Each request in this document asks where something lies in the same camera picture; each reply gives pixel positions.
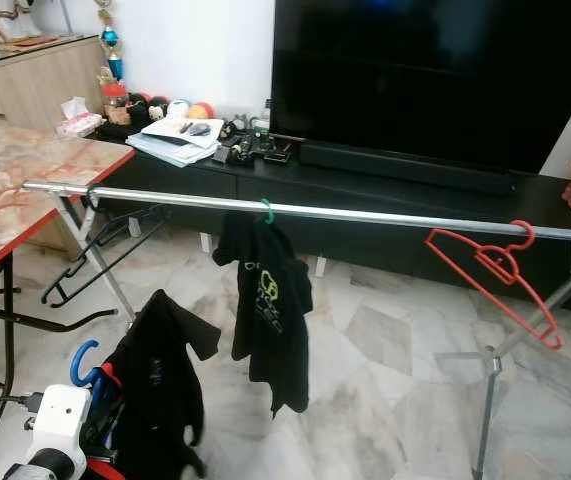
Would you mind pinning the black shirt red collar lining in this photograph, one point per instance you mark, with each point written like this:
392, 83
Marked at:
160, 400

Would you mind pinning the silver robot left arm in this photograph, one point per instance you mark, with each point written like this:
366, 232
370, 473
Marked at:
53, 467

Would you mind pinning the green clothes hanger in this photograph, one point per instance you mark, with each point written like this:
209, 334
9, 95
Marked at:
268, 211

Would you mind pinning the red plastic clothes hanger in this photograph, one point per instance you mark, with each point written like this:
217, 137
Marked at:
497, 262

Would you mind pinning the marble top table black legs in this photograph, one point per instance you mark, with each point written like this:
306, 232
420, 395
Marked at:
25, 190

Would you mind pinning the light wooden sideboard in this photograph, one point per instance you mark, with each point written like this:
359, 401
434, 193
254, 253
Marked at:
25, 90

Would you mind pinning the pink tissue pack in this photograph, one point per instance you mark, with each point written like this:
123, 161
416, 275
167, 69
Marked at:
77, 120

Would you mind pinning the jar with red lid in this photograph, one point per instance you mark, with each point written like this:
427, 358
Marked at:
115, 105

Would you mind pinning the flat red tray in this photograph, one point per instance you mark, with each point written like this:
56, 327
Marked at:
33, 41

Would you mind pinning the stack of white papers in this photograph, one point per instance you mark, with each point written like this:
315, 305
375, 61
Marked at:
165, 142

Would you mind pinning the white red figurine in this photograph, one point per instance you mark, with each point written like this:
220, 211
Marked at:
5, 15

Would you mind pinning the gold blue trophy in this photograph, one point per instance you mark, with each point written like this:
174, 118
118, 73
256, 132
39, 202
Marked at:
112, 42

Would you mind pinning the white blue ball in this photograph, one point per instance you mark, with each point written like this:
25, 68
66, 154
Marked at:
178, 107

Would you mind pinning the orange ball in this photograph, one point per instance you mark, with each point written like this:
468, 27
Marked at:
200, 110

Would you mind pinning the black electronic gadgets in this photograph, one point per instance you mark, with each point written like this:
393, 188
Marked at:
255, 148

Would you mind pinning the black shirt green logo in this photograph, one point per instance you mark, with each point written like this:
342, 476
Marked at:
270, 320

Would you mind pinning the black low tv console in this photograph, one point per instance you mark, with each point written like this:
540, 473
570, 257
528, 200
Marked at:
375, 240

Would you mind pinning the silver metal clothes rack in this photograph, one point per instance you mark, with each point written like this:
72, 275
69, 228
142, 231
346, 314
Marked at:
375, 216

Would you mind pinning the black soundbar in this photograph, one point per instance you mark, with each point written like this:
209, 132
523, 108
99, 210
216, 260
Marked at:
405, 167

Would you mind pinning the large black television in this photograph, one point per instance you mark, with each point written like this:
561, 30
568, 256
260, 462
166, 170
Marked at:
425, 80

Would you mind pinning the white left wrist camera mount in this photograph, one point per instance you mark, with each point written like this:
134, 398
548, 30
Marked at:
60, 415

